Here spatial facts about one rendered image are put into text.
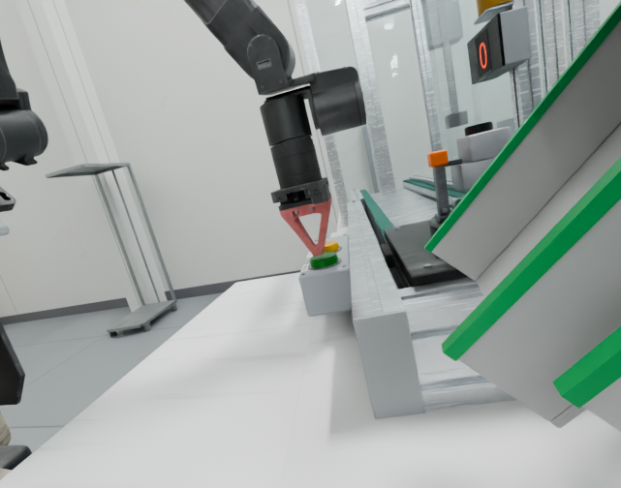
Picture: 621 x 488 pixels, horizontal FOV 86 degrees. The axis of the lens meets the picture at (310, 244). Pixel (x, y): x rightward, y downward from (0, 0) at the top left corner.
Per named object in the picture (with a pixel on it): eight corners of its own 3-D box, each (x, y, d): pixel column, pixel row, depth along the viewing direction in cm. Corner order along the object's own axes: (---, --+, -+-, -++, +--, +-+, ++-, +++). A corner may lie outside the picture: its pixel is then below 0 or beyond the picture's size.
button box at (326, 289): (307, 318, 45) (296, 275, 43) (319, 270, 65) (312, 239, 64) (358, 309, 44) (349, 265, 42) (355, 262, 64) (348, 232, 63)
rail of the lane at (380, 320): (374, 419, 30) (350, 310, 28) (353, 229, 116) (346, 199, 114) (437, 411, 29) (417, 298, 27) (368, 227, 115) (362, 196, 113)
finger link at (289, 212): (343, 241, 50) (328, 180, 48) (342, 254, 43) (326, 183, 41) (299, 251, 51) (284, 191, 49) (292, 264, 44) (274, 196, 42)
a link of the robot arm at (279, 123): (263, 104, 45) (252, 96, 39) (312, 90, 44) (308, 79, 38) (276, 155, 46) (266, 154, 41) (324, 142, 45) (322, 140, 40)
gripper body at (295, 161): (329, 189, 49) (318, 137, 47) (326, 196, 39) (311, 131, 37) (288, 198, 50) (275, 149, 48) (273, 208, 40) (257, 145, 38)
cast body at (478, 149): (464, 191, 39) (455, 129, 37) (452, 188, 43) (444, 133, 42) (541, 173, 38) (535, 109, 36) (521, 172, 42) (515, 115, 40)
